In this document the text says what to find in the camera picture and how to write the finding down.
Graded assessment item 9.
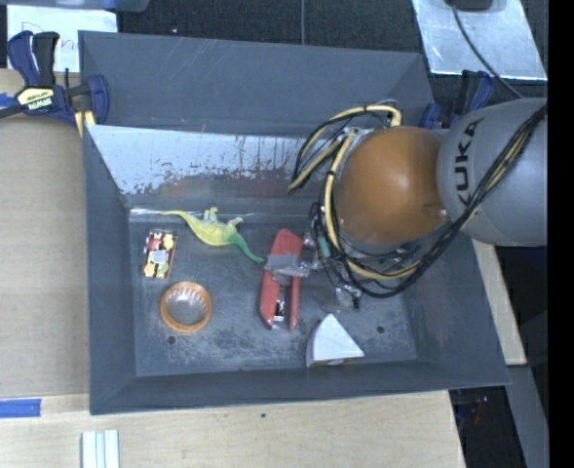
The black cylinder on white bracket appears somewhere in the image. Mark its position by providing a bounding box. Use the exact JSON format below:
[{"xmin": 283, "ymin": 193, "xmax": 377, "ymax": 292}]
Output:
[{"xmin": 333, "ymin": 283, "xmax": 363, "ymax": 311}]

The orange-rimmed clear round cup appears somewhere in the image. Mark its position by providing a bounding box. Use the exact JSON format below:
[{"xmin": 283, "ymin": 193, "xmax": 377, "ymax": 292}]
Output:
[{"xmin": 159, "ymin": 280, "xmax": 213, "ymax": 334}]

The yellow-green toy dinosaur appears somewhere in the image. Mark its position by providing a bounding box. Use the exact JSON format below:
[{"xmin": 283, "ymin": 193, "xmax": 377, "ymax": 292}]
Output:
[{"xmin": 159, "ymin": 206, "xmax": 266, "ymax": 265}]

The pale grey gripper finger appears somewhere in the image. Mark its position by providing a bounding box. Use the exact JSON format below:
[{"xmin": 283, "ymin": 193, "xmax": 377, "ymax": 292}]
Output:
[
  {"xmin": 264, "ymin": 252, "xmax": 301, "ymax": 272},
  {"xmin": 272, "ymin": 265, "xmax": 312, "ymax": 283}
]

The grey metal bin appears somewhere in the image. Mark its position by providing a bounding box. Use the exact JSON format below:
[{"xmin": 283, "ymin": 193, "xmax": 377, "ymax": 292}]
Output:
[{"xmin": 77, "ymin": 29, "xmax": 513, "ymax": 416}]

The white wedge block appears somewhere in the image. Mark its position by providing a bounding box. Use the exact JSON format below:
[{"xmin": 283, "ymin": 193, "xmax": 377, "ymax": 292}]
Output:
[{"xmin": 305, "ymin": 313, "xmax": 366, "ymax": 369}]

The pale wood flat board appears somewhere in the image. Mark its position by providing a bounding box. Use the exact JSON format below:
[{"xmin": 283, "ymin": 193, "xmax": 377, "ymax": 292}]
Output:
[{"xmin": 0, "ymin": 114, "xmax": 93, "ymax": 401}]

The red stapler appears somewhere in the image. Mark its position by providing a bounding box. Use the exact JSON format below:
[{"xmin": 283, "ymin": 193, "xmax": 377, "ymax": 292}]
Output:
[{"xmin": 258, "ymin": 227, "xmax": 306, "ymax": 332}]

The red and yellow packet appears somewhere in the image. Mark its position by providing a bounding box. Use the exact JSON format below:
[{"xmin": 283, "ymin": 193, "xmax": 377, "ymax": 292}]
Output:
[{"xmin": 141, "ymin": 228, "xmax": 178, "ymax": 280}]

